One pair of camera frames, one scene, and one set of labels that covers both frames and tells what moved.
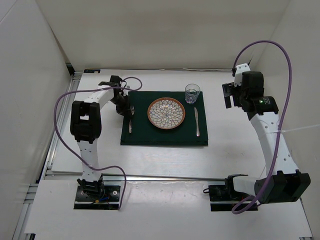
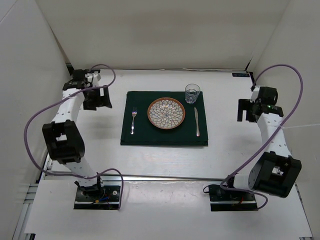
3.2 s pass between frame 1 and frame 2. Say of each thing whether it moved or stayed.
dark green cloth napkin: stayed
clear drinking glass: stayed
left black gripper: moved
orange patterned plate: stayed
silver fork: moved
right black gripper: moved
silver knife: stayed
